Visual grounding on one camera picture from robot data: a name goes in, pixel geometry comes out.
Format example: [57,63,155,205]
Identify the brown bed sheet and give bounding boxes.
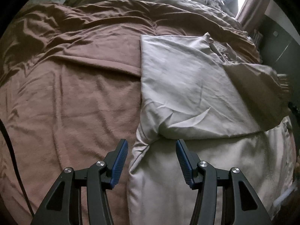
[1,0,259,224]

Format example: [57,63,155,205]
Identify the black cable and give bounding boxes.
[0,118,36,217]

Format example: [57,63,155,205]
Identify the items on right table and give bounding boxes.
[248,29,263,50]

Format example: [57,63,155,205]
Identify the light grey jacket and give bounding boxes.
[127,34,296,224]

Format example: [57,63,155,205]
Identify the right beige curtain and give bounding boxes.
[236,0,270,34]

